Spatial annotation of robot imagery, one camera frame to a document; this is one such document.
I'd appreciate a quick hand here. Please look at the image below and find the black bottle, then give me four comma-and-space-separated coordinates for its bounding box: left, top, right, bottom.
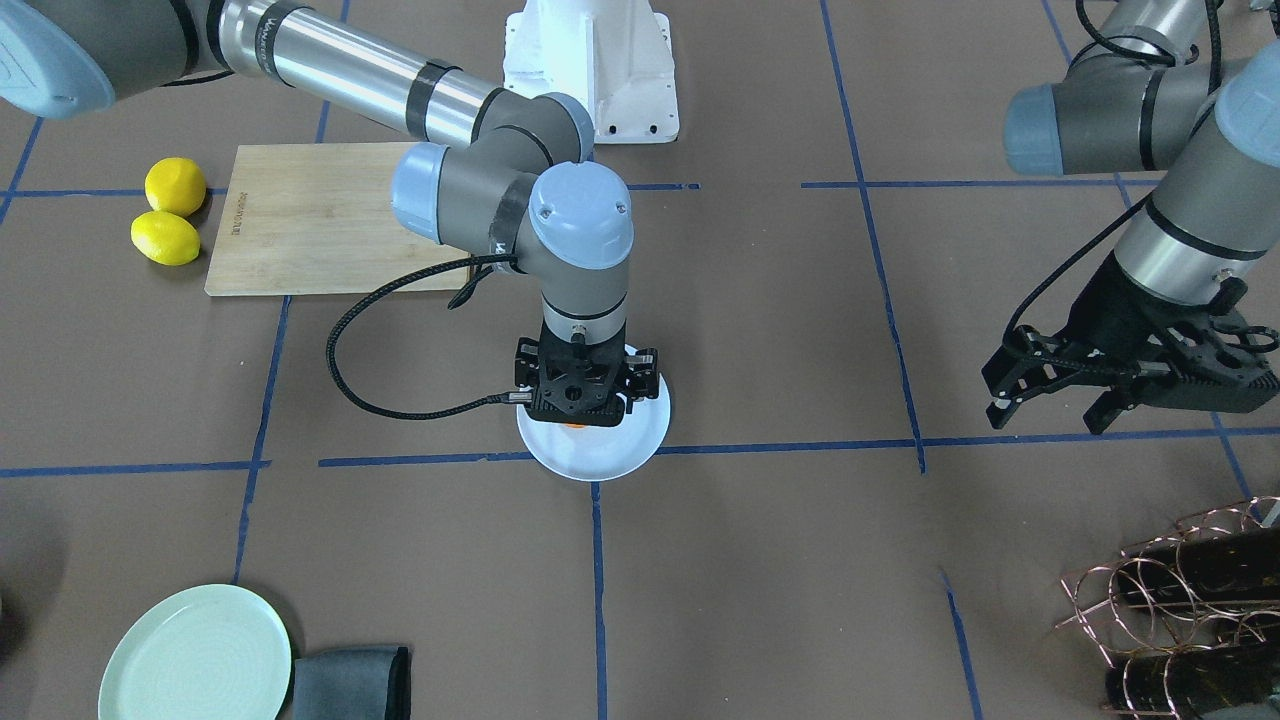
1105, 642, 1279, 719
1115, 527, 1279, 610

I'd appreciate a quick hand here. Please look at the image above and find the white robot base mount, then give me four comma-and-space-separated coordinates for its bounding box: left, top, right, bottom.
503, 1, 681, 145

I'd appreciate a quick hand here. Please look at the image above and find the light blue plate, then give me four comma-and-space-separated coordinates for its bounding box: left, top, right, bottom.
516, 373, 672, 482

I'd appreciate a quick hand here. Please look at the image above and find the grey folded cloth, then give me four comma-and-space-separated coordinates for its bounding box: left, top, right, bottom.
292, 644, 412, 719

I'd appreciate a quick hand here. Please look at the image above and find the yellow lemon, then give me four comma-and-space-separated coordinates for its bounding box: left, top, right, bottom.
143, 158, 209, 217
131, 210, 201, 266

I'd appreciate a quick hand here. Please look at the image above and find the light green plate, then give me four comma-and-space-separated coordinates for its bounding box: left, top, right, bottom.
97, 584, 293, 719

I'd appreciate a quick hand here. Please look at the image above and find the wooden cutting board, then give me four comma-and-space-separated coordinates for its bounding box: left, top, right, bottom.
205, 142, 465, 297

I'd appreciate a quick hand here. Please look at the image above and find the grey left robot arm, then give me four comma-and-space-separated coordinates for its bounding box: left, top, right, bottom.
982, 1, 1279, 434

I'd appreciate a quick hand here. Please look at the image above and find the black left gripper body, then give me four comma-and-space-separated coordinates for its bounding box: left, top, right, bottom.
1055, 256, 1277, 413

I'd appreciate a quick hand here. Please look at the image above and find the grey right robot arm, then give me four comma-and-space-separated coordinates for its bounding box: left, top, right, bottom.
3, 1, 666, 428

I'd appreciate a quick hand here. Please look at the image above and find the lower yellow lemon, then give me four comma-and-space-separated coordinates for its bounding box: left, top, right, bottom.
131, 210, 201, 266

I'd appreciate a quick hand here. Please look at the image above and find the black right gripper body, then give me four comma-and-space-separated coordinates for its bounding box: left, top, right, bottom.
515, 325, 660, 428

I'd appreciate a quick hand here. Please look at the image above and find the lower black bottle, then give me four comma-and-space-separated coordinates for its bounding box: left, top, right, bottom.
1105, 642, 1279, 719

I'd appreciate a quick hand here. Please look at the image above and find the upper black bottle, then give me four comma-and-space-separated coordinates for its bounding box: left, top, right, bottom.
1115, 527, 1279, 610

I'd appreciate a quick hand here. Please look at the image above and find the upper yellow lemon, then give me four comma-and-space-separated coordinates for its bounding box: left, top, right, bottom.
143, 158, 209, 217

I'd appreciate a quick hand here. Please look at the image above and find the copper wire rack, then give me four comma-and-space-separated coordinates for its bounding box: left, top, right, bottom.
1060, 496, 1279, 719

